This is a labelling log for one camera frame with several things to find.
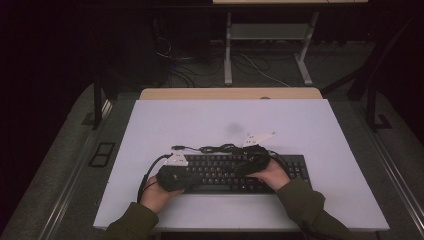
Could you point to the person's left hand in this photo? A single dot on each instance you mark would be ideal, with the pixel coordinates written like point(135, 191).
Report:
point(156, 200)

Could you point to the white metal frame desk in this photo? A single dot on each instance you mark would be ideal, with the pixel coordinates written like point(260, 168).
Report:
point(266, 31)

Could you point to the person's right hand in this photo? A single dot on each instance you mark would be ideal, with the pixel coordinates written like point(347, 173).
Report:
point(273, 176)

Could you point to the metal floor rail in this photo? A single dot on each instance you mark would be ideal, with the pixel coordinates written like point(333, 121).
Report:
point(400, 186)
point(66, 196)

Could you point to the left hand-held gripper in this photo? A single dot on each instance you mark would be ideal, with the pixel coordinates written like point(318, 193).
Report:
point(173, 180)

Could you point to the black metal stand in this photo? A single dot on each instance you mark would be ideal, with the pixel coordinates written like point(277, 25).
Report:
point(371, 110)

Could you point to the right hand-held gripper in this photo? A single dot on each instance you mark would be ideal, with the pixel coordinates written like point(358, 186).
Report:
point(256, 163)

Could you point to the black keyboard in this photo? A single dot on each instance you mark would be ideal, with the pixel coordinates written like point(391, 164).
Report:
point(216, 173)

